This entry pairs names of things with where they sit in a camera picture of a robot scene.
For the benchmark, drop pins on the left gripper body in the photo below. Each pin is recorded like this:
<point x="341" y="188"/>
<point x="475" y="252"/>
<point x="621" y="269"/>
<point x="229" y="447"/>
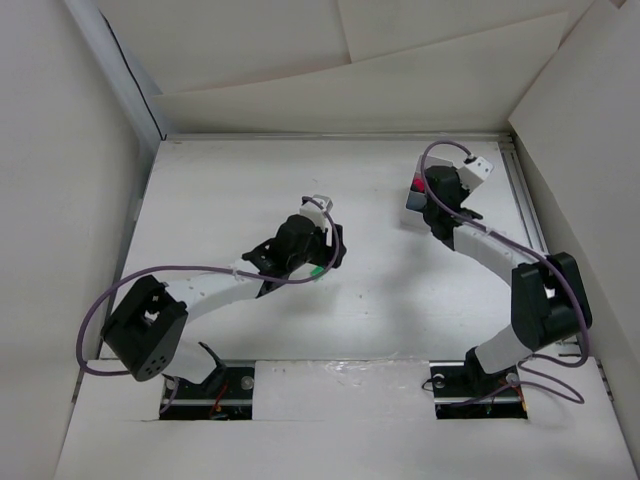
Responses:
<point x="317" y="251"/>

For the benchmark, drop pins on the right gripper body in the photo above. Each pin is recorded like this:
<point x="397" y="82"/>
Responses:
<point x="462" y="192"/>

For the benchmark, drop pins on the pink highlighter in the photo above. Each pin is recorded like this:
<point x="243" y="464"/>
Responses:
<point x="417" y="185"/>

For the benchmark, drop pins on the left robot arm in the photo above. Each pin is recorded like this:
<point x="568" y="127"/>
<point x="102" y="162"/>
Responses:
<point x="145" y="329"/>

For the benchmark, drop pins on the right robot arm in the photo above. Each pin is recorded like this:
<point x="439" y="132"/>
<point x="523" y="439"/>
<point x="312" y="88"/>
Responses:
<point x="548" y="299"/>

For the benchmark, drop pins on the white divided container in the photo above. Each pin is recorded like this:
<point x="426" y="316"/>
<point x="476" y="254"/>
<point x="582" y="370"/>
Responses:
<point x="411" y="214"/>

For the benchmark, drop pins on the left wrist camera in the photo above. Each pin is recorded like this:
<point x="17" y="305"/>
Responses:
<point x="316" y="208"/>

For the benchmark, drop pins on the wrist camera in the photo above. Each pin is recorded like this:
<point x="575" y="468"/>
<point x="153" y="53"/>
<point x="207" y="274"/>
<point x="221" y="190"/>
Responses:
<point x="316" y="208"/>
<point x="474" y="172"/>

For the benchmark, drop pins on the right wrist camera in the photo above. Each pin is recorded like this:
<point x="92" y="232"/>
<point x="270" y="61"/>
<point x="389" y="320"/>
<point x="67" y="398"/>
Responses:
<point x="474" y="172"/>

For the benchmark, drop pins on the aluminium table rail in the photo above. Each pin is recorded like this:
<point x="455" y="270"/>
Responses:
<point x="518" y="164"/>

